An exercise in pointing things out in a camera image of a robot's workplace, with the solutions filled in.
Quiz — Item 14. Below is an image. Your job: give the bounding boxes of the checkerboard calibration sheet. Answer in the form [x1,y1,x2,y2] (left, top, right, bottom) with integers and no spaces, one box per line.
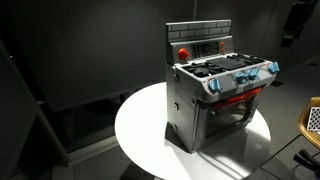
[306,106,320,132]

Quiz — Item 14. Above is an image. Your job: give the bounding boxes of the black stove keypad panel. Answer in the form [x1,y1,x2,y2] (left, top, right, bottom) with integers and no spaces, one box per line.
[191,41,220,58]

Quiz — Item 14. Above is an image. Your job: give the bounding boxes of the big orange stove dial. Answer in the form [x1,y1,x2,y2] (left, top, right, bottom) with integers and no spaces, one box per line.
[177,47,191,61]

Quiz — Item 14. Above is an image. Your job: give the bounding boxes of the black stove burner grate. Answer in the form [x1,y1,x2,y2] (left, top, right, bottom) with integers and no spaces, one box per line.
[182,53,266,78]

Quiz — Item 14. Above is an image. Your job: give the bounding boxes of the grey oven door with window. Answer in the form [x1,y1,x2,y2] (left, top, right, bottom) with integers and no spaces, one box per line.
[196,87,264,148]

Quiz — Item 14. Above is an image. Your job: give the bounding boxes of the blue stove knob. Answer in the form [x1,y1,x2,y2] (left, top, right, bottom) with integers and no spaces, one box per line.
[207,78,222,94]
[234,71,249,85]
[267,61,281,75]
[248,68,261,81]

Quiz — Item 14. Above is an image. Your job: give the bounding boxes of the orange oven door handle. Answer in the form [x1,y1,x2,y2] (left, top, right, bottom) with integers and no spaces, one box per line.
[211,90,261,109]

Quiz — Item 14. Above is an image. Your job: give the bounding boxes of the grey toy stove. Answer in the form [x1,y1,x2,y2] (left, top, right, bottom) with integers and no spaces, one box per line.
[164,19,281,154]

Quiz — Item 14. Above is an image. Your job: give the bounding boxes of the yellow wooden chair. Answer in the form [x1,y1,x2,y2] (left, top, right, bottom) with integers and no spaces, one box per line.
[297,96,320,149]

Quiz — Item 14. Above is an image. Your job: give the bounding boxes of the black hanging equipment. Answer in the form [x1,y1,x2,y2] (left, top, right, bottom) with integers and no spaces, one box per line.
[280,0,319,48]

